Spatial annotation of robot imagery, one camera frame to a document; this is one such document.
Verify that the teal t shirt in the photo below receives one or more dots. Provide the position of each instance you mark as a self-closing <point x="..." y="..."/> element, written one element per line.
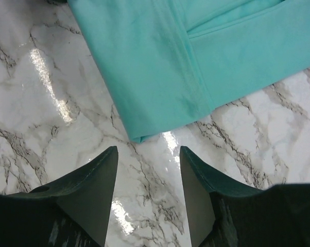
<point x="167" y="64"/>

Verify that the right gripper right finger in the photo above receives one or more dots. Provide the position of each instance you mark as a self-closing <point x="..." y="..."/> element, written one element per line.
<point x="221" y="211"/>

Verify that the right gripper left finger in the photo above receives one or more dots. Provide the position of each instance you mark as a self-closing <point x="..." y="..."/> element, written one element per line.
<point x="74" y="209"/>

